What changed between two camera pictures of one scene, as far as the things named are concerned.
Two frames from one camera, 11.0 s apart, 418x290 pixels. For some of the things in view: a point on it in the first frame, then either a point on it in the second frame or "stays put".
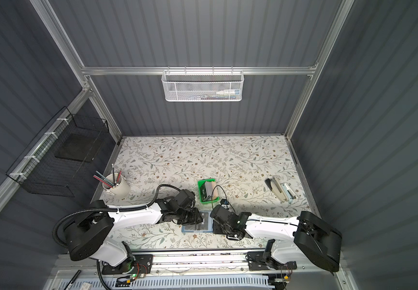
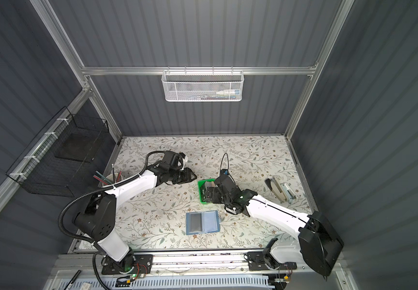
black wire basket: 56,162 stays put
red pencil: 119,175 stays put
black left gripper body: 188,217 to 178,176
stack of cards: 206,190 stays put
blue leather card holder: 206,226 stays put
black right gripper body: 218,229 to 217,196
